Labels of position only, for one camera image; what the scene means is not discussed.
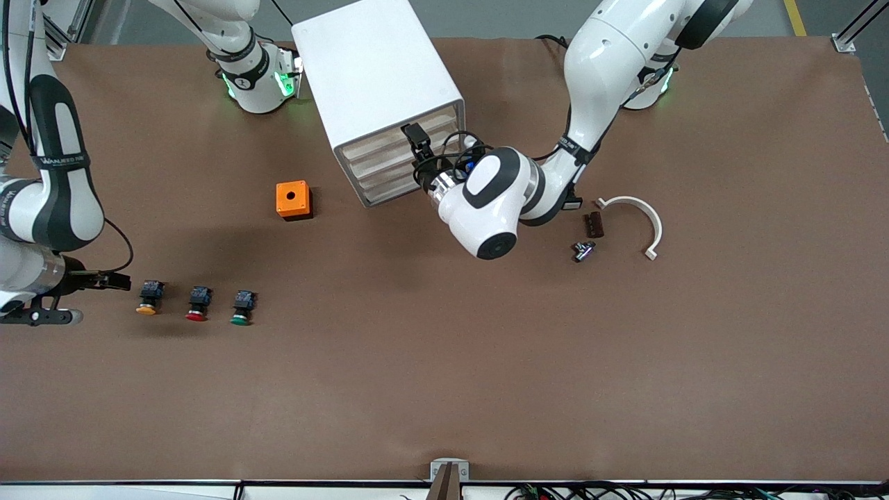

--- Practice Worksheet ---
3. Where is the orange box with hole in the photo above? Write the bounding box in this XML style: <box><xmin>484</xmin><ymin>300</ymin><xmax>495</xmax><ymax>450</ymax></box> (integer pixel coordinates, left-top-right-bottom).
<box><xmin>276</xmin><ymin>181</ymin><xmax>313</xmax><ymax>222</ymax></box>

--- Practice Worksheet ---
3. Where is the green push button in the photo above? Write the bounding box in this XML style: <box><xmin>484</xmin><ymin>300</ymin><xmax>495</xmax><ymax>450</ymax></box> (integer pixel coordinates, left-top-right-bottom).
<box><xmin>230</xmin><ymin>290</ymin><xmax>258</xmax><ymax>326</ymax></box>

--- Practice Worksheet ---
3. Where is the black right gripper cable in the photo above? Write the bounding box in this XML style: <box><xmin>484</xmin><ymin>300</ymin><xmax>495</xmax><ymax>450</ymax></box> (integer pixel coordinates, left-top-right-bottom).
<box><xmin>103</xmin><ymin>217</ymin><xmax>134</xmax><ymax>273</ymax></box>

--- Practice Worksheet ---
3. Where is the aluminium frame profile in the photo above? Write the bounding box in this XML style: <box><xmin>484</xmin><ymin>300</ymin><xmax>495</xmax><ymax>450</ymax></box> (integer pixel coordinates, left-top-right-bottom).
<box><xmin>40</xmin><ymin>0</ymin><xmax>94</xmax><ymax>62</ymax></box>
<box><xmin>831</xmin><ymin>0</ymin><xmax>889</xmax><ymax>53</ymax></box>

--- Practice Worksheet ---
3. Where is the black cable bundle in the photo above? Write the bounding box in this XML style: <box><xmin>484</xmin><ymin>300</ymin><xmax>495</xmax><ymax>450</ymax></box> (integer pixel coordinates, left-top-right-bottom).
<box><xmin>504</xmin><ymin>481</ymin><xmax>889</xmax><ymax>500</ymax></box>

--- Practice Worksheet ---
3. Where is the white curved plastic bracket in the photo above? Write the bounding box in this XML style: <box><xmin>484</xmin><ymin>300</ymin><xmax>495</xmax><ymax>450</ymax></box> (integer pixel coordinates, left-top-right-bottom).
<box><xmin>595</xmin><ymin>196</ymin><xmax>663</xmax><ymax>261</ymax></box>

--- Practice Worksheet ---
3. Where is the yellow push button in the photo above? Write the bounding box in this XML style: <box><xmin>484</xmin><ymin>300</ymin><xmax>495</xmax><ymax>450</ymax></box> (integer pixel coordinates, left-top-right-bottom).
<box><xmin>135</xmin><ymin>280</ymin><xmax>166</xmax><ymax>317</ymax></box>

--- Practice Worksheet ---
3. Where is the white plastic drawer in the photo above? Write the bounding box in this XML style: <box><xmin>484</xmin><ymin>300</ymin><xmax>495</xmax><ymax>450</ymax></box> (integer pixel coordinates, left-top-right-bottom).
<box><xmin>352</xmin><ymin>142</ymin><xmax>463</xmax><ymax>192</ymax></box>
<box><xmin>359</xmin><ymin>174</ymin><xmax>435</xmax><ymax>206</ymax></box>
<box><xmin>340</xmin><ymin>106</ymin><xmax>460</xmax><ymax>162</ymax></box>
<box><xmin>346</xmin><ymin>123</ymin><xmax>462</xmax><ymax>178</ymax></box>

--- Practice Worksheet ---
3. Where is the white drawer cabinet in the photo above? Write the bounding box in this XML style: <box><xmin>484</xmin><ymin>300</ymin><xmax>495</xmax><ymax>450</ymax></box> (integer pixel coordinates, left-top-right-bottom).
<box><xmin>290</xmin><ymin>0</ymin><xmax>468</xmax><ymax>209</ymax></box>

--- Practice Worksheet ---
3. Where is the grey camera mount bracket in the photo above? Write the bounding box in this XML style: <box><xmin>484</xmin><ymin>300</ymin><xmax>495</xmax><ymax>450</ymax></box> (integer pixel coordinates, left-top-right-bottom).
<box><xmin>425</xmin><ymin>458</ymin><xmax>470</xmax><ymax>500</ymax></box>

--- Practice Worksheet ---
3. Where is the red push button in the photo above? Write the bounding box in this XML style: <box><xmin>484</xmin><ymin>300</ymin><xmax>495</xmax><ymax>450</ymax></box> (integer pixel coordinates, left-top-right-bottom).
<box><xmin>185</xmin><ymin>285</ymin><xmax>213</xmax><ymax>322</ymax></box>

